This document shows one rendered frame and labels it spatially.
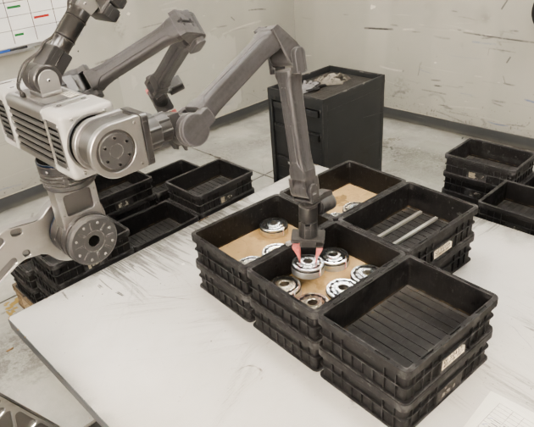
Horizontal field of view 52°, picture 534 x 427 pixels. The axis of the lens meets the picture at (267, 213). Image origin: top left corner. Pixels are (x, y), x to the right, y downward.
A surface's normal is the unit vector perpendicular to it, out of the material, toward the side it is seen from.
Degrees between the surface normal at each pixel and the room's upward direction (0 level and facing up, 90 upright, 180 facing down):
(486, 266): 0
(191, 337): 0
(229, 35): 90
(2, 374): 0
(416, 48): 90
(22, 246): 90
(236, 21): 90
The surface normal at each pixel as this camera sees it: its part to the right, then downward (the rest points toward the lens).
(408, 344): -0.07, -0.87
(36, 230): 0.70, 0.31
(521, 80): -0.71, 0.39
